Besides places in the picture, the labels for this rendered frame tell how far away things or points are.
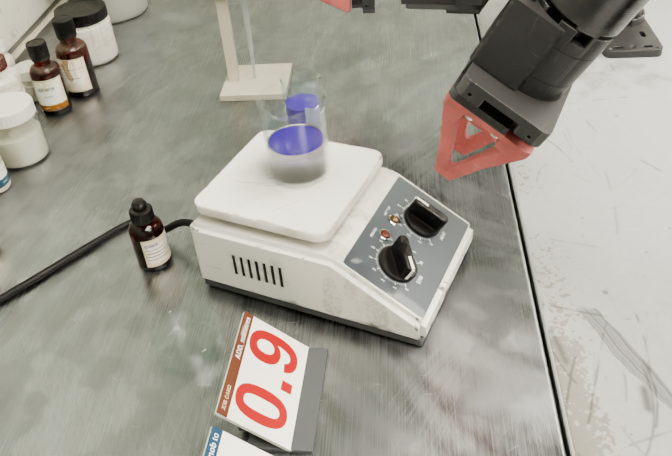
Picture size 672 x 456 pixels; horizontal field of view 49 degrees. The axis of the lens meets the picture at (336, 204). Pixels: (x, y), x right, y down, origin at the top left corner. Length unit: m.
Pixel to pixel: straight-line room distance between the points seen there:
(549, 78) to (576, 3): 0.05
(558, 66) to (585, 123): 0.37
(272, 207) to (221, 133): 0.29
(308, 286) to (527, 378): 0.17
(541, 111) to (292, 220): 0.20
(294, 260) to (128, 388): 0.16
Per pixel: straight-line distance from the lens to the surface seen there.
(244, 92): 0.90
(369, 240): 0.57
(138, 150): 0.84
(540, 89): 0.49
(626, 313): 0.62
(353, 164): 0.61
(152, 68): 1.02
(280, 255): 0.56
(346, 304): 0.57
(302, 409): 0.54
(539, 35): 0.46
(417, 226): 0.60
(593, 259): 0.66
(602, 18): 0.46
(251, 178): 0.60
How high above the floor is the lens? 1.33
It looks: 37 degrees down
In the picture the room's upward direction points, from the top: 5 degrees counter-clockwise
